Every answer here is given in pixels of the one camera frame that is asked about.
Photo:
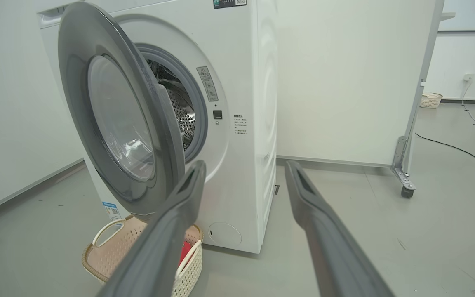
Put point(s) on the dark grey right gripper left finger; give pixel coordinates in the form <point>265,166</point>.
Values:
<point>167,231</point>

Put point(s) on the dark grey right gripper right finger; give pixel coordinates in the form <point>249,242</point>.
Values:
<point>324,239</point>

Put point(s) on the red and white garment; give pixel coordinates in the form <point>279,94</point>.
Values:
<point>184,252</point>

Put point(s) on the washing machine glass door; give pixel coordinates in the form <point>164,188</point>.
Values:
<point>118,123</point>

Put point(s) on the cream perforated laundry basket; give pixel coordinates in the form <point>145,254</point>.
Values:
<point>109,255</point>

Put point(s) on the white front-load washing machine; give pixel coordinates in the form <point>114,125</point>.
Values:
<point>241,82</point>

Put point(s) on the small cream background basket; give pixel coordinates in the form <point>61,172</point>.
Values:
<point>431,101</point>

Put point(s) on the blue energy label sticker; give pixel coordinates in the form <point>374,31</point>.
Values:
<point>112,211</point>

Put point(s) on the metal partition leg with caster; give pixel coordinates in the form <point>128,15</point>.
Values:
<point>402,165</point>

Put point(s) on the white partition board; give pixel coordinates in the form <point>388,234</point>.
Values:
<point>344,82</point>

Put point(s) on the small dark floor bracket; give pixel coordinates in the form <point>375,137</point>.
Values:
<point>277,189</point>

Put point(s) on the white wall socket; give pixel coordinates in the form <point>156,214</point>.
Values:
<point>469,77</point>

